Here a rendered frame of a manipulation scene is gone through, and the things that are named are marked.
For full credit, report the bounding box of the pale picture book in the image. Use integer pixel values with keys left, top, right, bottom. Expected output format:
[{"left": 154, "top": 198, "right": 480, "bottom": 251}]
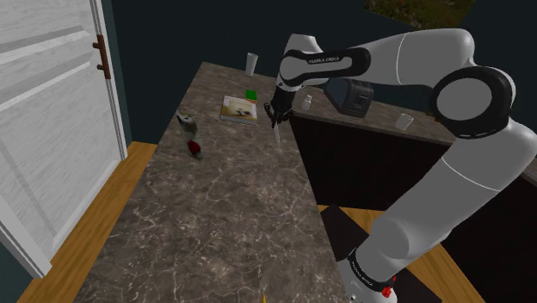
[{"left": 219, "top": 95, "right": 259, "bottom": 126}]

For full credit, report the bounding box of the tall white cup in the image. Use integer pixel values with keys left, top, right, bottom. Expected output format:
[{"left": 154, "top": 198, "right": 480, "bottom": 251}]
[{"left": 244, "top": 52, "right": 259, "bottom": 77}]

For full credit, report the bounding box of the black toaster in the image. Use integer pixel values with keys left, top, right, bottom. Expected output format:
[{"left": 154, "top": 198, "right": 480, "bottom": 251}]
[{"left": 323, "top": 77, "right": 375, "bottom": 119}]

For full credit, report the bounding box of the grey bottle with red label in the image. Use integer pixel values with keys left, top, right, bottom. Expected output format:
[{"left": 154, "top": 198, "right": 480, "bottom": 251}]
[{"left": 176, "top": 110, "right": 205, "bottom": 161}]

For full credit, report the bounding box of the dark base cabinet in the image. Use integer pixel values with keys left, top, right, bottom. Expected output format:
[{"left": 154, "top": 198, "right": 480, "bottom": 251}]
[{"left": 289, "top": 113, "right": 537, "bottom": 303}]

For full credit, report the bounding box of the white mug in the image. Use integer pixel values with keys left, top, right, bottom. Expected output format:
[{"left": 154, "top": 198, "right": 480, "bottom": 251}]
[{"left": 394, "top": 113, "right": 415, "bottom": 131}]

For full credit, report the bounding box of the white panelled door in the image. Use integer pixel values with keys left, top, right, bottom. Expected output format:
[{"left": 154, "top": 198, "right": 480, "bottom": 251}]
[{"left": 0, "top": 0, "right": 128, "bottom": 279}]

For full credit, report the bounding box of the green wall picture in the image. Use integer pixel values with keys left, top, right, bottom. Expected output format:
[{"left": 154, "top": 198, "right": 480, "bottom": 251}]
[{"left": 362, "top": 0, "right": 477, "bottom": 30}]

